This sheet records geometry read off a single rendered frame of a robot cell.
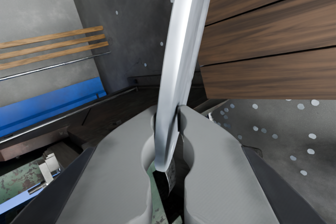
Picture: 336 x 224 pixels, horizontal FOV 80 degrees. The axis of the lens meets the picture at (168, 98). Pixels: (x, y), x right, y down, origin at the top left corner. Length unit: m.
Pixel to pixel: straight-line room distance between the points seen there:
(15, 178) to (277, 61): 0.93
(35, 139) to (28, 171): 0.12
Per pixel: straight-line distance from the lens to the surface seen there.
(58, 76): 1.95
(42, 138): 1.01
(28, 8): 2.02
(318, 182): 1.02
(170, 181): 0.87
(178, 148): 0.86
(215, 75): 0.53
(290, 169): 1.03
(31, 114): 1.90
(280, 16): 0.44
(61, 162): 0.74
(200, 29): 0.29
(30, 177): 0.99
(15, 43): 1.63
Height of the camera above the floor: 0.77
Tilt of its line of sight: 37 degrees down
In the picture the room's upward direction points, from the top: 116 degrees counter-clockwise
